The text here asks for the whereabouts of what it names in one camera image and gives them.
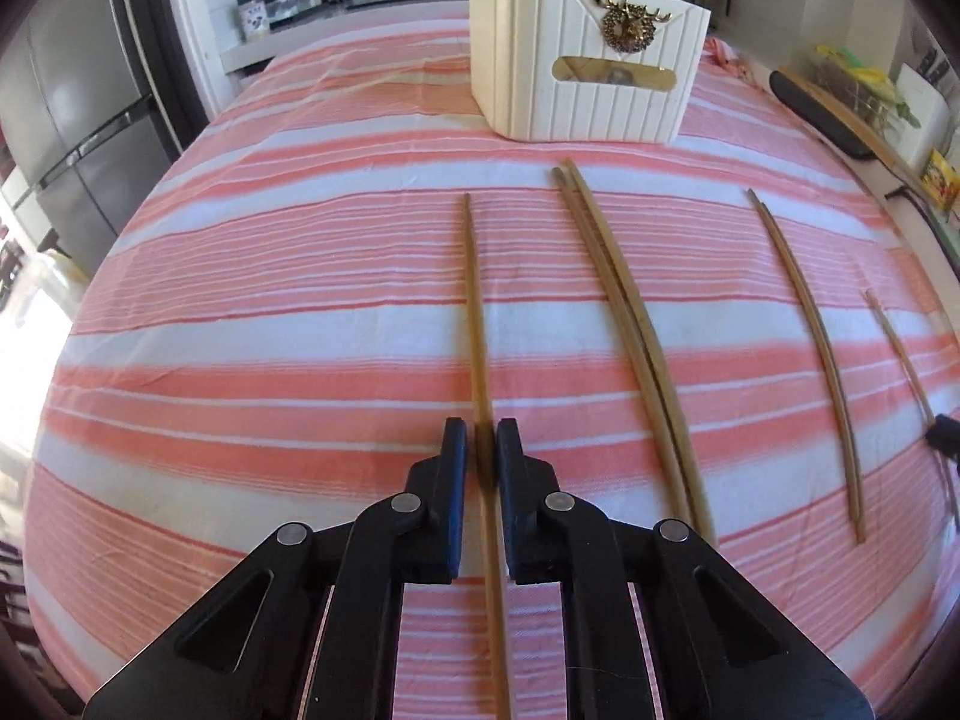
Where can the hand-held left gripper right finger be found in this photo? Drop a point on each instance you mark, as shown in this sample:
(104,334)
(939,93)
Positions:
(511,465)

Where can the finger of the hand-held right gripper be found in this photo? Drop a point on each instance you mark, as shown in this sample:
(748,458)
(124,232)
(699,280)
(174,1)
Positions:
(946,439)

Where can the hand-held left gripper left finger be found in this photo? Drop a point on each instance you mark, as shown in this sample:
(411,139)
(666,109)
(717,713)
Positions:
(454,465)

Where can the white ribbed utensil box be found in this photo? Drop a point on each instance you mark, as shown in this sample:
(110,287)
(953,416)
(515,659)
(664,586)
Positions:
(525,60)

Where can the pink white striped tablecloth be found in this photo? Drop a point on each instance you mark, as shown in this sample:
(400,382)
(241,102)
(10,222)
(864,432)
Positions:
(300,315)

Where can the yellow packet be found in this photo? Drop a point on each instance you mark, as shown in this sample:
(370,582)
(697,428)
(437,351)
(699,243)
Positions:
(943,180)

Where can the wooden cutting board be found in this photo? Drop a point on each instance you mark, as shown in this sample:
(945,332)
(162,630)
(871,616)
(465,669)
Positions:
(892,150)

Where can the white knife block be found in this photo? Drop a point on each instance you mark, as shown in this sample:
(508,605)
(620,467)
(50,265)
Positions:
(930,109)

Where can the black flat pad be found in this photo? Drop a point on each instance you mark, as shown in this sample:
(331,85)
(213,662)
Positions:
(817,112)

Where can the clear rack with yellow items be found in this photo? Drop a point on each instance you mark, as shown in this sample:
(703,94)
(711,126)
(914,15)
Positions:
(862,86)

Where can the grey refrigerator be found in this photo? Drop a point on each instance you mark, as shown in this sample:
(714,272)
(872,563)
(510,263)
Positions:
(67,105)

